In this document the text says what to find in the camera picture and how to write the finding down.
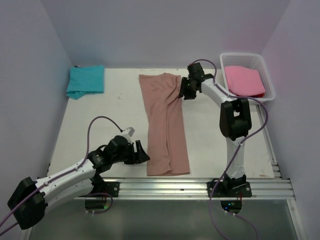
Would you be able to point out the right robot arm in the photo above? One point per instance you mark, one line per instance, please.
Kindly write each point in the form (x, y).
(234, 124)

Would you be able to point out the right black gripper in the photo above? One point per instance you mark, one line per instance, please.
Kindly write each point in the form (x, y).
(188, 95)

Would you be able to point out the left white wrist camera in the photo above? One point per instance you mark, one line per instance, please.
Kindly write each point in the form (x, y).
(127, 133)

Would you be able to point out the folded teal t-shirt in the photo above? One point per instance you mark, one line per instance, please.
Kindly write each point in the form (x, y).
(86, 80)

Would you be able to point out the aluminium mounting rail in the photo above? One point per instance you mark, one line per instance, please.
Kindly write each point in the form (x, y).
(163, 188)

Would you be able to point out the dusty pink printed t-shirt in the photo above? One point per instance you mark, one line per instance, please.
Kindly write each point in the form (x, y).
(166, 140)

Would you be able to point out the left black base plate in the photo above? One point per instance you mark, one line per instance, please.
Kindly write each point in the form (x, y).
(112, 188)

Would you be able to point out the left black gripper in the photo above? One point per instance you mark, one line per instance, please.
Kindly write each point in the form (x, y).
(138, 157)

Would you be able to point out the red t-shirt in basket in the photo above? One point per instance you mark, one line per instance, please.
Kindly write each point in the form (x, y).
(252, 95)

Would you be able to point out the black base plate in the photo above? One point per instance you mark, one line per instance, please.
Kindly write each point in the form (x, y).
(112, 188)
(219, 190)

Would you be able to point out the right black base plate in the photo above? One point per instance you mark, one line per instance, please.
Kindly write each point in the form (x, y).
(219, 190)

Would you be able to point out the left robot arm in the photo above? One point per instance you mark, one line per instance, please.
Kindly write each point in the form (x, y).
(32, 199)

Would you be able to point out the white plastic basket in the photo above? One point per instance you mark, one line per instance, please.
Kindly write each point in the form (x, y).
(251, 61)

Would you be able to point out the folded pink t-shirt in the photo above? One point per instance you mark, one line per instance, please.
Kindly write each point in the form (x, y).
(242, 80)

